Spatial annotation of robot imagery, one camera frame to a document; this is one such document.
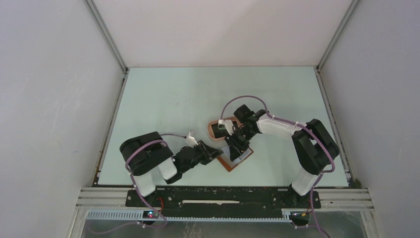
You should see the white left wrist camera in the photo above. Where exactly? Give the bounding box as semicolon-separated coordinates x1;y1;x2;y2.
185;130;198;147

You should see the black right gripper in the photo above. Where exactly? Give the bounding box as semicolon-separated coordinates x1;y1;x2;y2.
224;126;257;161

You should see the pink oval plastic tray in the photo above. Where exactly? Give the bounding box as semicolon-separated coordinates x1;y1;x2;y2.
207;116;242;142

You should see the black VIP card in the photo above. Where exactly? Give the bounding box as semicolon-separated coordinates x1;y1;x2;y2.
208;122;229;139

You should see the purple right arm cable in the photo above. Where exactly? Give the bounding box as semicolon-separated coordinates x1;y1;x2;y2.
219;95;336;238

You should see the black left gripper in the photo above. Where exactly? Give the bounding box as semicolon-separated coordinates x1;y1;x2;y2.
181;139;223;173

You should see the brown leather card holder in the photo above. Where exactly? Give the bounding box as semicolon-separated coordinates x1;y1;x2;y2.
217;146;254;172

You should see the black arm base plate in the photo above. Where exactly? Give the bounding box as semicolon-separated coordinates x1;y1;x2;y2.
125;186;321;219

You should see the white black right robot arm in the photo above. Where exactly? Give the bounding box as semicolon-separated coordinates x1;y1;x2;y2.
218;105;340;207

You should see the aluminium frame rail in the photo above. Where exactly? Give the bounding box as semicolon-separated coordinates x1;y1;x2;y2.
76;186;374;222

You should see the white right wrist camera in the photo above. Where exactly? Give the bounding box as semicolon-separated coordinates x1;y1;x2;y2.
218;119;234;135

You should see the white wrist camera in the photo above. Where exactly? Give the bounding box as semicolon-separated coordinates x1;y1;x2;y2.
218;119;234;135
185;130;198;147

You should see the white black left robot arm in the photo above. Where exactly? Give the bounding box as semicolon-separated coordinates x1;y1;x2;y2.
119;131;223;207

